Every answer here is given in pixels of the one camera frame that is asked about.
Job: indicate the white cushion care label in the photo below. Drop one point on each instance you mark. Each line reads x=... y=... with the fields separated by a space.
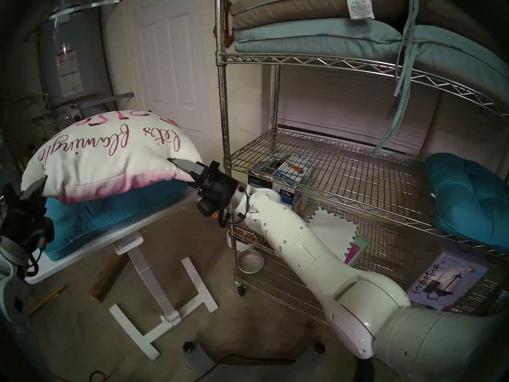
x=360 y=3

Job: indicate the white plastic container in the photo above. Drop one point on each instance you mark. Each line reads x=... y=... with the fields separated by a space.
x=232 y=238

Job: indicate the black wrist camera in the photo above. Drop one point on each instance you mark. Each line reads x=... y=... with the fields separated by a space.
x=208 y=208
x=44 y=232

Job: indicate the teal cushion with ties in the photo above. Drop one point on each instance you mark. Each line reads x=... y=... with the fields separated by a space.
x=99 y=222

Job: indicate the grey water heater tank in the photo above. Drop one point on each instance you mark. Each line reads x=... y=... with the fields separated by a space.
x=79 y=47

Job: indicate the wooden stick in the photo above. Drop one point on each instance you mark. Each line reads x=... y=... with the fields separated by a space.
x=47 y=299

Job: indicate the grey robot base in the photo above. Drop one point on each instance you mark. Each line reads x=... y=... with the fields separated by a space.
x=199 y=365

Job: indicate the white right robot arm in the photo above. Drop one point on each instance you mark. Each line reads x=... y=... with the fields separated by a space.
x=318 y=258

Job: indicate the LED lamp product box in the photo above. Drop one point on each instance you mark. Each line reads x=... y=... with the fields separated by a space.
x=445 y=281

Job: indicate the white pink flamingo pillow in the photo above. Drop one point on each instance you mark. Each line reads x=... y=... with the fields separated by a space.
x=111 y=158

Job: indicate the green coloured paper pad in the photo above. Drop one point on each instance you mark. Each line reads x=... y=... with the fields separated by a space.
x=358 y=250

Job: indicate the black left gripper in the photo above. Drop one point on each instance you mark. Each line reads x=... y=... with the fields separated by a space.
x=18 y=218

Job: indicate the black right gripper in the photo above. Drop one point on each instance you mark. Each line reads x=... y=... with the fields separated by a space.
x=214 y=184

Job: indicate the short wooden board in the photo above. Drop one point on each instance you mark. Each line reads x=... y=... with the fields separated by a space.
x=107 y=279

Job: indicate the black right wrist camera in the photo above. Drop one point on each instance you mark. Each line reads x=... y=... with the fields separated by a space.
x=208 y=208

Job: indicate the beige bench cushion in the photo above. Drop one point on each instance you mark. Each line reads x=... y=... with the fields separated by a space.
x=294 y=5

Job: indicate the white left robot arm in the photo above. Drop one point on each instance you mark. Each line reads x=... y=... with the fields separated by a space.
x=10 y=250

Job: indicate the utility pump cardboard box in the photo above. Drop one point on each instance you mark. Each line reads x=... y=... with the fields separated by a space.
x=288 y=194

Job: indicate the white adjustable side table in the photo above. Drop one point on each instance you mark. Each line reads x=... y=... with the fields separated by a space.
x=129 y=245

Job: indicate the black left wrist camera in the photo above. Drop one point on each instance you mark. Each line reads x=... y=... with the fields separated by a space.
x=44 y=232

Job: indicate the light blue bench cushion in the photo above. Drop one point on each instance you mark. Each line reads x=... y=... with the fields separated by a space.
x=318 y=37

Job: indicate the teal tufted round cushion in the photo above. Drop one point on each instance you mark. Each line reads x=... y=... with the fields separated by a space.
x=469 y=202

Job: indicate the brown clay saucer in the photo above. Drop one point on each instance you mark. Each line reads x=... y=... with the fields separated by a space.
x=246 y=235

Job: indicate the small metal bowl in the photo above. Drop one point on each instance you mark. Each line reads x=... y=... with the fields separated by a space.
x=250 y=262

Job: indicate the white zigzag edged paper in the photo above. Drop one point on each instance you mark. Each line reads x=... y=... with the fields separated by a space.
x=334 y=234

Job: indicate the white panel door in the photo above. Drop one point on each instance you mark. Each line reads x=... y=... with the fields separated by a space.
x=175 y=67

